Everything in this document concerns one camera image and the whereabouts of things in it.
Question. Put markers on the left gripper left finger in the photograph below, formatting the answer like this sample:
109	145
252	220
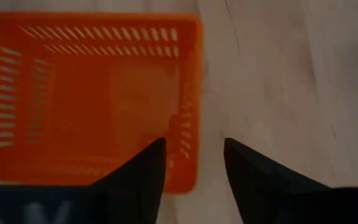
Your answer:
138	186

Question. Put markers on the orange plastic basket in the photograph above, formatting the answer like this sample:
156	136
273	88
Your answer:
89	93

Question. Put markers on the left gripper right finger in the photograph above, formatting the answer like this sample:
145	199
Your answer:
266	193

